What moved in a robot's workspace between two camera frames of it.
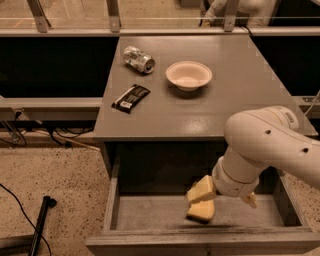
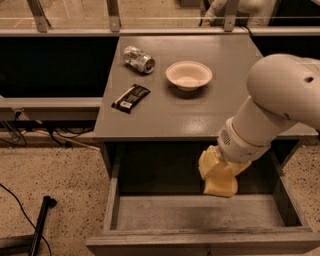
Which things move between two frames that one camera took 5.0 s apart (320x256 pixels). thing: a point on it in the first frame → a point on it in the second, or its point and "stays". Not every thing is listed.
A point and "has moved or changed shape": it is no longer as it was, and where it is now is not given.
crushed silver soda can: [134, 58] stays
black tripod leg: [46, 204] stays
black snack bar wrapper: [131, 98] stays
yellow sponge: [202, 211] has moved or changed shape
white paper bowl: [188, 75] stays
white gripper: [231, 184] → [237, 146]
